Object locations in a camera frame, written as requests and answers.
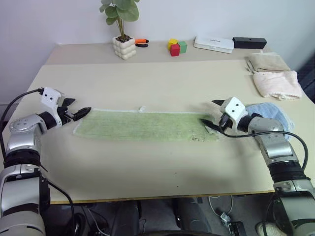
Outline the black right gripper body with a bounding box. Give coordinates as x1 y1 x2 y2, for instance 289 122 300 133
219 113 233 131

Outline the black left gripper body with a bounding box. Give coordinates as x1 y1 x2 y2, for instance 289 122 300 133
58 98 76 126

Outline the green towel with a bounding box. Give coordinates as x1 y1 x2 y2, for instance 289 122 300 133
73 106 221 144

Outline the blue towel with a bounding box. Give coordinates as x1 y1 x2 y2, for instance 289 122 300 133
244 102 296 141

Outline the pink folded towel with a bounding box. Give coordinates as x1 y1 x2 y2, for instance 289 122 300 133
252 70 304 101

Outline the beige folded towel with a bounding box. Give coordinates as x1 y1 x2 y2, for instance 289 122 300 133
246 51 292 74

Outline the white flat box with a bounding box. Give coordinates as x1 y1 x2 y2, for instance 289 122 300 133
193 35 235 55

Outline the red wooden block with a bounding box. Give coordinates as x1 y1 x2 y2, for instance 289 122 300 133
170 44 181 58

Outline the black rectangular box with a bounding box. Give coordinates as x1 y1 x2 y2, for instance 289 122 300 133
232 36 268 50

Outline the white bubble plant pot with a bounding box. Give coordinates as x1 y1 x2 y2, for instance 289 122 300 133
112 35 137 61

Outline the dark rounded shape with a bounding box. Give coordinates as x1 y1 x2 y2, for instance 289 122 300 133
171 197 213 235
113 200 144 236

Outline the black chair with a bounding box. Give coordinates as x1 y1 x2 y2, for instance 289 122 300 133
296 55 315 104

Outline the green leafy plant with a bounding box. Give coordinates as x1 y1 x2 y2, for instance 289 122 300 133
99 0 141 41

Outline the small black box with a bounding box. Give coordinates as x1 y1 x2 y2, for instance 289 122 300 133
228 221 247 236

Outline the beige woven shoe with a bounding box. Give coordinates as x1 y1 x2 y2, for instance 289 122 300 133
255 219 284 236

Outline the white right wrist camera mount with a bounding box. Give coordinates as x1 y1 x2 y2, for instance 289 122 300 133
220 96 248 126

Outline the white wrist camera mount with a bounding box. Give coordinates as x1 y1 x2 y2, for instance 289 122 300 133
220 96 248 126
39 87 66 127

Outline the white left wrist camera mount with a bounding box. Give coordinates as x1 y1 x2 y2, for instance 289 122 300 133
39 87 66 127

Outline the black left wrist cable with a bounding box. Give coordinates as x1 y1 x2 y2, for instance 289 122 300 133
0 88 45 158

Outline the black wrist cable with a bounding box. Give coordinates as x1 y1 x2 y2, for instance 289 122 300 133
218 127 309 178
0 88 45 158

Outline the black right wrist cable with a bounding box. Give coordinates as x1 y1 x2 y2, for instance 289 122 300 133
218 127 309 178

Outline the thin black cable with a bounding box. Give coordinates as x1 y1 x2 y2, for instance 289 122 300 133
39 165 76 236

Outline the thin white cable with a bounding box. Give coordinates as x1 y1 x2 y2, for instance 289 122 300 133
208 195 235 217

